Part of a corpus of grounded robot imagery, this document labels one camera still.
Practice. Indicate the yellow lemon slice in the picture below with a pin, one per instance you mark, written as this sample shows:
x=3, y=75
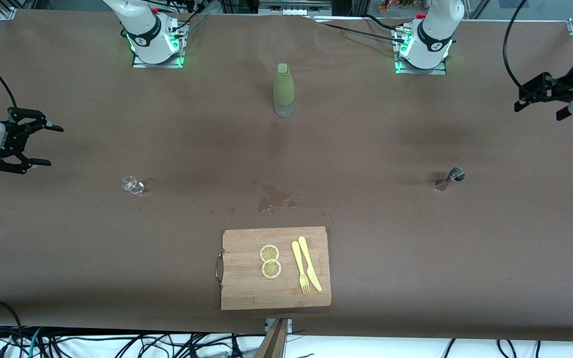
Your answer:
x=269, y=253
x=271, y=269

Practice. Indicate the wooden beam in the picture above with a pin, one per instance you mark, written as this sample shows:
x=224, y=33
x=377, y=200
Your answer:
x=275, y=343

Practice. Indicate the brown table cover sheet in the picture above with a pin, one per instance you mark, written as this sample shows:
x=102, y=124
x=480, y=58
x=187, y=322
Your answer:
x=117, y=273

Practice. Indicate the yellow plastic fork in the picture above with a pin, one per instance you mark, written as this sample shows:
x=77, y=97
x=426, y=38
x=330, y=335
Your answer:
x=298, y=261

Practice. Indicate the small clear glass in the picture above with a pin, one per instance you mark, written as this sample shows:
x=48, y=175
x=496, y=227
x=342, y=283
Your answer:
x=132, y=185

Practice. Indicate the green sleeved clear bottle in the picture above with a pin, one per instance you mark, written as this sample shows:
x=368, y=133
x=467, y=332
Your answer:
x=284, y=87

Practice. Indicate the steel measuring cup jigger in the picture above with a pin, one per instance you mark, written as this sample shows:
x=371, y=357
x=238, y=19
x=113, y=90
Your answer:
x=449, y=180

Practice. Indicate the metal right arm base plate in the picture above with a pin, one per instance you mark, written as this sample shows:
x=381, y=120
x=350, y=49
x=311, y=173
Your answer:
x=157, y=65

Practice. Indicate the brown liquid spill puddle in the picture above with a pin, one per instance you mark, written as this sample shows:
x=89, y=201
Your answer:
x=272, y=195

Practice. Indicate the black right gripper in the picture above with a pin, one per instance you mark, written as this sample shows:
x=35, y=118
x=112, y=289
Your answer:
x=12, y=140

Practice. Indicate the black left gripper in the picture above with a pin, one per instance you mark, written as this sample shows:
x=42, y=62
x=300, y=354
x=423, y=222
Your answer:
x=561, y=87

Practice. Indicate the small metal bracket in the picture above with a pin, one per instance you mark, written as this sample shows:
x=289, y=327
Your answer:
x=289, y=324

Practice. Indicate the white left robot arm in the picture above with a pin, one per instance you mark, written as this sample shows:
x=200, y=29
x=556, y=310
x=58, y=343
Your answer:
x=430, y=40

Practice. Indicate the yellow plastic knife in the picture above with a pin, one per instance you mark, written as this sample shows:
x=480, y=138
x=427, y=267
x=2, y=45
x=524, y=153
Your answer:
x=309, y=263

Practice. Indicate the grey device box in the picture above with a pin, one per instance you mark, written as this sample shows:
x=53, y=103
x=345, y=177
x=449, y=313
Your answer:
x=294, y=9

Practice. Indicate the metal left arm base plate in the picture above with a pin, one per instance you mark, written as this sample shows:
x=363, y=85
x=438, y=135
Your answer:
x=421, y=71

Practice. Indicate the wooden cutting board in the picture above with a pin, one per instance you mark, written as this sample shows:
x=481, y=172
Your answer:
x=246, y=293

